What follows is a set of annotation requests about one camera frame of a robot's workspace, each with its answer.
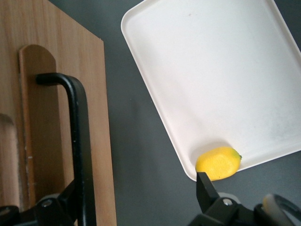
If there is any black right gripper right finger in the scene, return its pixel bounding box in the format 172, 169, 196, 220
188, 171, 278, 226

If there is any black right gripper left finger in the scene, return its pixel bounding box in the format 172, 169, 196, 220
0, 180, 79, 226

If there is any wooden drawer with black handle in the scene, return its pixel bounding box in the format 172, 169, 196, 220
0, 0, 118, 226

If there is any yellow lemon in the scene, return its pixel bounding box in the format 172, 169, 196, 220
195, 146, 243, 182

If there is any cream plastic tray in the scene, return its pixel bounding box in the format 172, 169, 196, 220
120, 0, 301, 182

